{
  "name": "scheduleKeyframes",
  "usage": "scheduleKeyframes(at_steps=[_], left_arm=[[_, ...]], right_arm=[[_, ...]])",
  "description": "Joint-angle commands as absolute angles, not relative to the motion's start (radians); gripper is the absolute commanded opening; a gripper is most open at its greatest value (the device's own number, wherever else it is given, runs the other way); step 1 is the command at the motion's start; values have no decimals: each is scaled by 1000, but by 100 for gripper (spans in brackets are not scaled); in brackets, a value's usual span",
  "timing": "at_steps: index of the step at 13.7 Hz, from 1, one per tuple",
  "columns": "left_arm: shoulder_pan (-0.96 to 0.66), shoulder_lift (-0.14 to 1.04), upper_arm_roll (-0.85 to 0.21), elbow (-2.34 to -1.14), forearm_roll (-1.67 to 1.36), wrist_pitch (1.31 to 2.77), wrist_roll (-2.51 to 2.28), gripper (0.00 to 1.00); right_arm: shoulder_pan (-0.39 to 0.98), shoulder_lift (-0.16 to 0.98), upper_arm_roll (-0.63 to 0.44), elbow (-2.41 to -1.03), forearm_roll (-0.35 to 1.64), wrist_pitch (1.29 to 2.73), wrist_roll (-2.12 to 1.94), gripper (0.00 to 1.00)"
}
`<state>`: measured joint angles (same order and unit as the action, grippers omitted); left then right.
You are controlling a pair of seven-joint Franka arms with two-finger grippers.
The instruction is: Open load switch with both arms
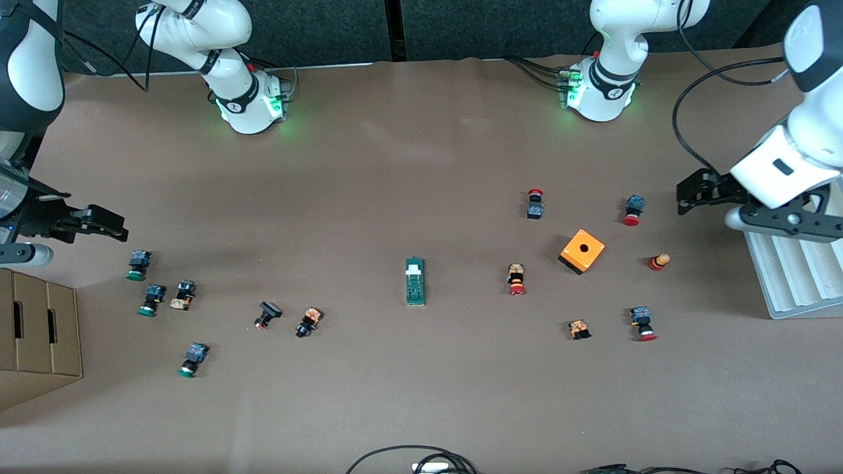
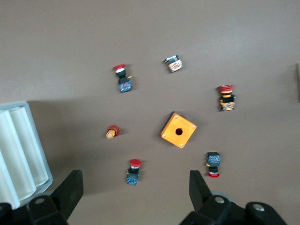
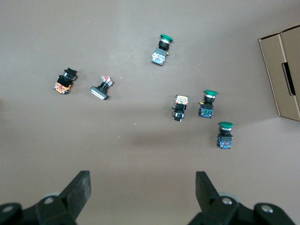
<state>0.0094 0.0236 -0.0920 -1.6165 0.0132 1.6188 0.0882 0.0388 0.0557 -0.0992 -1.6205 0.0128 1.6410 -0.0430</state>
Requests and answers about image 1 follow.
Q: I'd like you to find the green load switch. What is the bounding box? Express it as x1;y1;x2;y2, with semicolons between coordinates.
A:
404;257;427;307

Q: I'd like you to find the green mushroom push button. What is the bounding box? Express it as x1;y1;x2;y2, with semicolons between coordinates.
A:
137;284;167;318
126;250;153;282
177;342;210;379

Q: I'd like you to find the white grooved plastic tray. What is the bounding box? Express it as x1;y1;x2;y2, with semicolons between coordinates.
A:
743;230;843;321

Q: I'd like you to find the brown cardboard box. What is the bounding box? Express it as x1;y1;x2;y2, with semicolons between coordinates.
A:
0;265;84;412

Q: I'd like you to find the brown table cover sheet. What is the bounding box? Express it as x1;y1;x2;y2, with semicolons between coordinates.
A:
0;36;843;474

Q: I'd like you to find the black cable white tip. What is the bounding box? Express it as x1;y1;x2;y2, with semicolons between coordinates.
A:
672;58;791;175

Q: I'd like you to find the orange push button enclosure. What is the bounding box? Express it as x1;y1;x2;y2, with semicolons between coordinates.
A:
557;228;606;276

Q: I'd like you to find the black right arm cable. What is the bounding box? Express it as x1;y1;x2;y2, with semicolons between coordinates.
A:
59;0;165;92

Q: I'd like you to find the black switch white rectangular face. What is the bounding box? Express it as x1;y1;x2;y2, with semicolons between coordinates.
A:
254;301;284;330

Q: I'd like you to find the black base cable bundle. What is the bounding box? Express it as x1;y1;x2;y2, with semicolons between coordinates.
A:
504;55;568;93

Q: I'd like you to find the black vertical post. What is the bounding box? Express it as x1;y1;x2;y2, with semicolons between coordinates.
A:
385;0;404;62

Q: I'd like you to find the thick black cable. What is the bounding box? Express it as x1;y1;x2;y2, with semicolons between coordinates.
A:
414;452;479;474

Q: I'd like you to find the thin black cable loop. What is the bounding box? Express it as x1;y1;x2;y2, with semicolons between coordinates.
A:
344;445;462;474

